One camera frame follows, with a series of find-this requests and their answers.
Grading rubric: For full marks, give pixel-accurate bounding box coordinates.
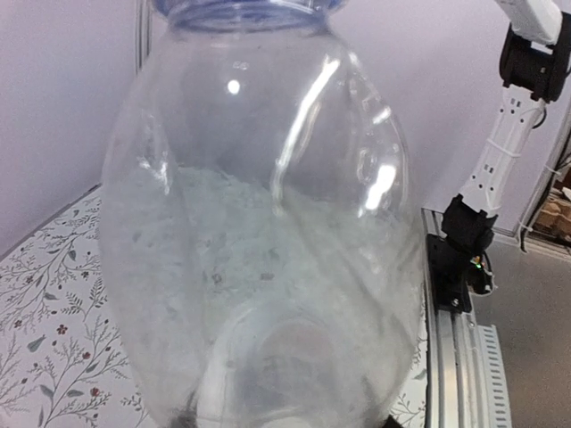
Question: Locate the clear plastic Pepsi bottle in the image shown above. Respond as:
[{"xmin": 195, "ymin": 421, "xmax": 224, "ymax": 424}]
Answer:
[{"xmin": 99, "ymin": 1, "xmax": 425, "ymax": 427}]

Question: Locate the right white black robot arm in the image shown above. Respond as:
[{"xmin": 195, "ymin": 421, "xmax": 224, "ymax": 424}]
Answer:
[{"xmin": 443, "ymin": 1, "xmax": 570, "ymax": 257}]

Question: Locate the floral patterned table mat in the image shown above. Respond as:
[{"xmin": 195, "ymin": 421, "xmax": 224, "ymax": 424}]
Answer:
[{"xmin": 1, "ymin": 179, "xmax": 427, "ymax": 427}]

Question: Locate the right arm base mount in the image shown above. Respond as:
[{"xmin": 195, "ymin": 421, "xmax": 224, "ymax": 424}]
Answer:
[{"xmin": 426, "ymin": 234, "xmax": 494, "ymax": 314}]

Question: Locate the left aluminium frame post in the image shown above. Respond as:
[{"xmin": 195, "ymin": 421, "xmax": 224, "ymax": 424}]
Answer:
[{"xmin": 134, "ymin": 0, "xmax": 153, "ymax": 75}]

